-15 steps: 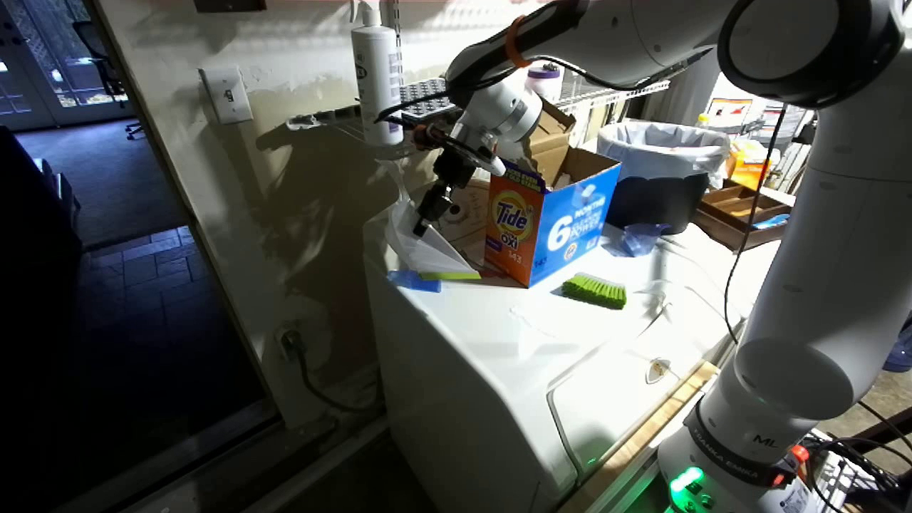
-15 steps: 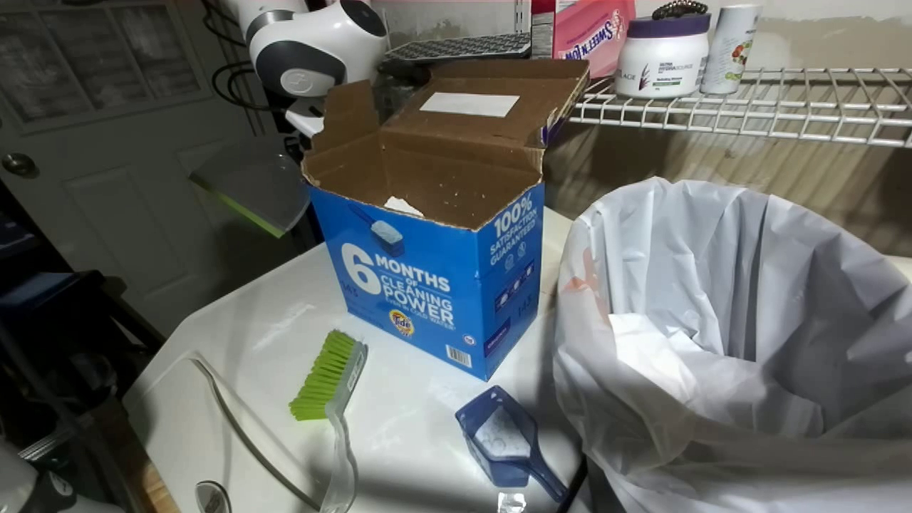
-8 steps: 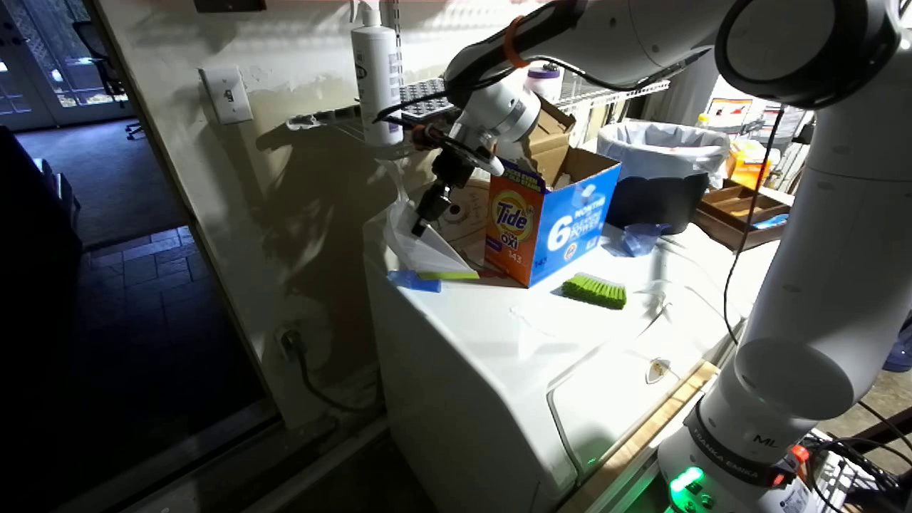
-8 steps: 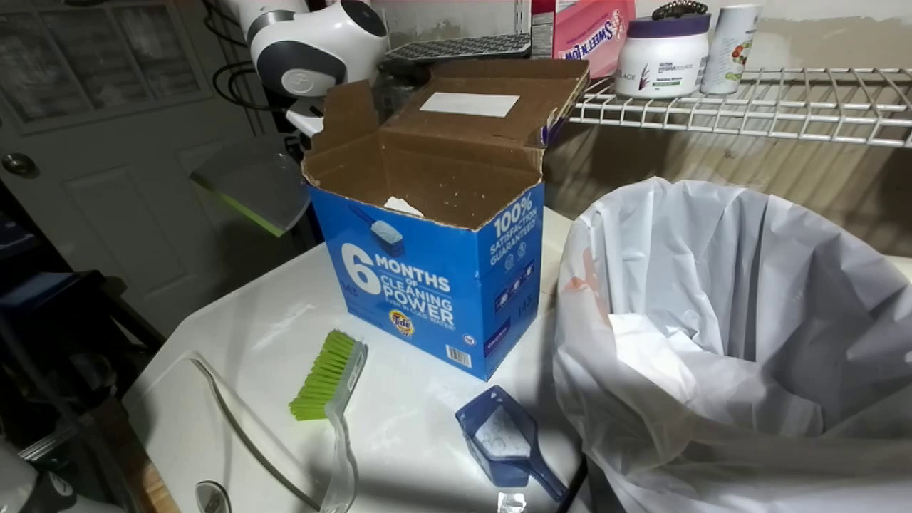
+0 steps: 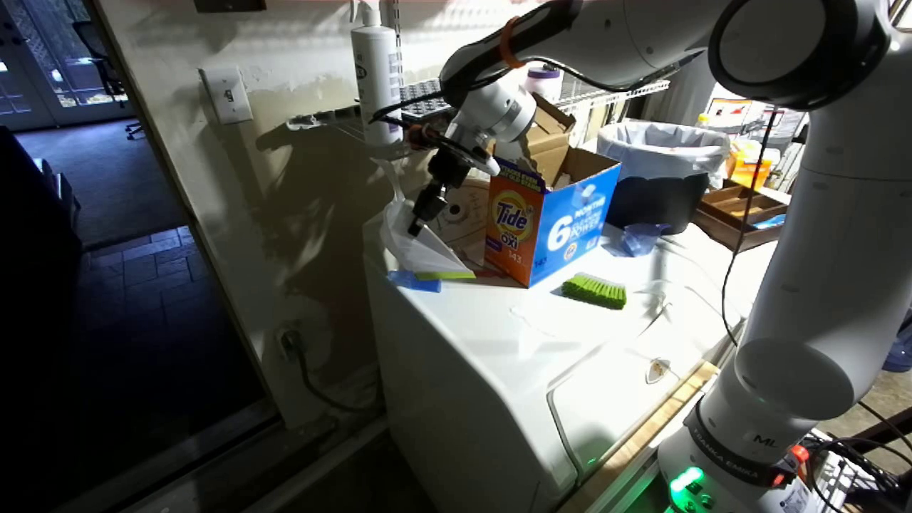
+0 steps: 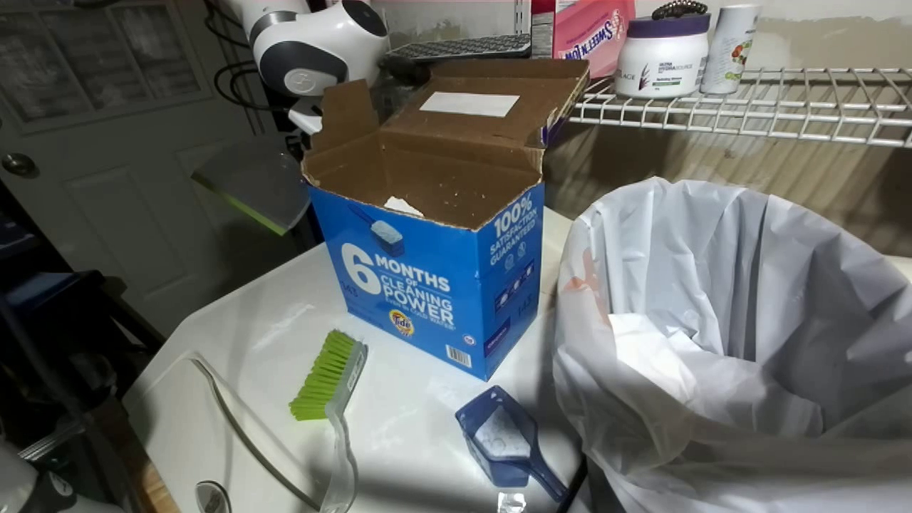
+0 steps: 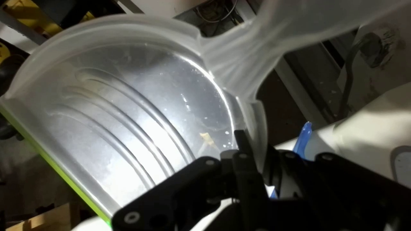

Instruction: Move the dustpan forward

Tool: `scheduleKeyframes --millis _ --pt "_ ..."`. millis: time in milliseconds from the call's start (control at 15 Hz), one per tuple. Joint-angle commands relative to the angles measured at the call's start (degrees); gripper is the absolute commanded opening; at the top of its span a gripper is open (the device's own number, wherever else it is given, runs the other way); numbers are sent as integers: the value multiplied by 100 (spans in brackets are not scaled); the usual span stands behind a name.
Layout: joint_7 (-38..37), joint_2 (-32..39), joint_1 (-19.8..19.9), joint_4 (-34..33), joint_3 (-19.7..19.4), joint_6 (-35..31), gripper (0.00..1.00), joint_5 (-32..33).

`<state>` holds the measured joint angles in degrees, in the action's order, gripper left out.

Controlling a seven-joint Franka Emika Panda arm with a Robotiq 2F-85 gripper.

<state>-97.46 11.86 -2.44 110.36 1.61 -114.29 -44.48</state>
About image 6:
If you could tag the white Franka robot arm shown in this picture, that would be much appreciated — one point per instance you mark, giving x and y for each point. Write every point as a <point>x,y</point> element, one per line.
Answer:
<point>315,43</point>

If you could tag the Tide detergent cardboard box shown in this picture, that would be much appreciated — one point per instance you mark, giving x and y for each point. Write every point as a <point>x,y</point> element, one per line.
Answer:
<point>429,285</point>

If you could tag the blue plastic scoop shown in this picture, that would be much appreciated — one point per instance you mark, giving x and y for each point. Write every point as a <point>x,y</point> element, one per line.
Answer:
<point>501,431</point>

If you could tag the white washing machine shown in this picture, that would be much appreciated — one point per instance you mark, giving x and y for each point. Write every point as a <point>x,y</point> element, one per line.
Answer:
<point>285,381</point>

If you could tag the pink box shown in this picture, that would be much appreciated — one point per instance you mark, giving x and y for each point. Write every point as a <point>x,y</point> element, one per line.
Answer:
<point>589,33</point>

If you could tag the dark plastic bin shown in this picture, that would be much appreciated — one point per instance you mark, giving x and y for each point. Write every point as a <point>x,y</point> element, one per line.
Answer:
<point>721,314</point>

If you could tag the white jar purple lid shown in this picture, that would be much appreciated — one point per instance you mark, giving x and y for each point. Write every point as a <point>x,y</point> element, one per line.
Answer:
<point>663,62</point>

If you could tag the grey panelled door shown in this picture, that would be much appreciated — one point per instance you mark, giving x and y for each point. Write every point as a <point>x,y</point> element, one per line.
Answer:
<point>123,144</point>

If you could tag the round door knob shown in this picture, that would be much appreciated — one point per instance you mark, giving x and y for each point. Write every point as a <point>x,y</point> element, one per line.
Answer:
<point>18,167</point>

